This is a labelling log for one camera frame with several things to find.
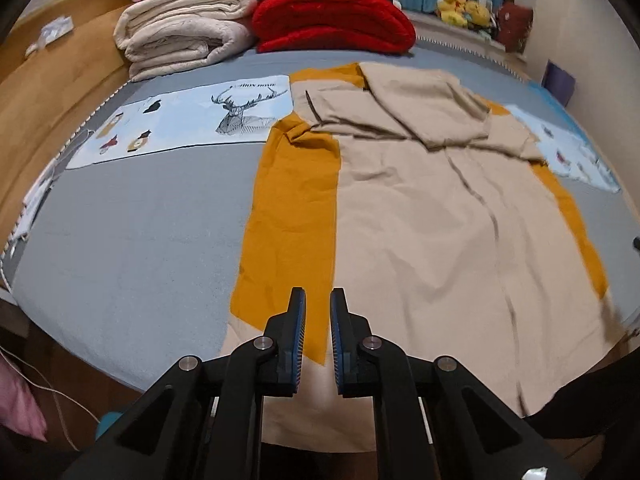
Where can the white crumpled bag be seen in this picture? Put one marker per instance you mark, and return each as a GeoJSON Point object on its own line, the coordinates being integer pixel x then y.
{"type": "Point", "coordinates": [52, 34]}

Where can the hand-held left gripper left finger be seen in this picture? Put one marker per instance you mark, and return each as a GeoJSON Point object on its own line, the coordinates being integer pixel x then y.
{"type": "Point", "coordinates": [299, 332]}

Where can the yellow plush toy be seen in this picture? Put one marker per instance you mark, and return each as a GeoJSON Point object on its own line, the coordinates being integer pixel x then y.
{"type": "Point", "coordinates": [479, 12]}
{"type": "Point", "coordinates": [450, 7]}

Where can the folded cream fleece blanket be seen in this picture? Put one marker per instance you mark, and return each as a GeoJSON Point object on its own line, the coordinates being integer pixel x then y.
{"type": "Point", "coordinates": [185, 30]}

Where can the folded red blanket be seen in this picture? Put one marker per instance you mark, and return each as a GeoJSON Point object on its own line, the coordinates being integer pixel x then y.
{"type": "Point", "coordinates": [330, 20]}

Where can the purple folded mat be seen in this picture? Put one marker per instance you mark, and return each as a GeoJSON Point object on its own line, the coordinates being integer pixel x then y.
{"type": "Point", "coordinates": [560, 82]}

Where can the grey window ledge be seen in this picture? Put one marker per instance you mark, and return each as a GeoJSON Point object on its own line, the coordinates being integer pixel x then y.
{"type": "Point", "coordinates": [465, 37]}

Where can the light blue printed cloth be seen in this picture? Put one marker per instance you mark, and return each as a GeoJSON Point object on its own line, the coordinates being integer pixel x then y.
{"type": "Point", "coordinates": [570, 150]}

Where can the beige and mustard hooded jacket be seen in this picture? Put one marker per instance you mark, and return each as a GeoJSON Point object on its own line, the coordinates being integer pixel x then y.
{"type": "Point", "coordinates": [425, 240]}

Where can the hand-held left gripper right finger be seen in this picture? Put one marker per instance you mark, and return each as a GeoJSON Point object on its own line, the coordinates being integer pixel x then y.
{"type": "Point", "coordinates": [336, 335]}

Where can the bed with grey sheet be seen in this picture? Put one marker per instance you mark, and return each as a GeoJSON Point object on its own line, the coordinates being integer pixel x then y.
{"type": "Point", "coordinates": [140, 220]}

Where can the wooden headboard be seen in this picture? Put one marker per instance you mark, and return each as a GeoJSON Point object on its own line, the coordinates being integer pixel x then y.
{"type": "Point", "coordinates": [50, 105]}

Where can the light blue deer-print cloth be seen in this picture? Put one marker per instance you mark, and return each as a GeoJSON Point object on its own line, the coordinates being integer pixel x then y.
{"type": "Point", "coordinates": [190, 115]}

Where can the dark red bag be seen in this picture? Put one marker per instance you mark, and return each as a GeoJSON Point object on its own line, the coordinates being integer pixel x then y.
{"type": "Point", "coordinates": [512, 27]}

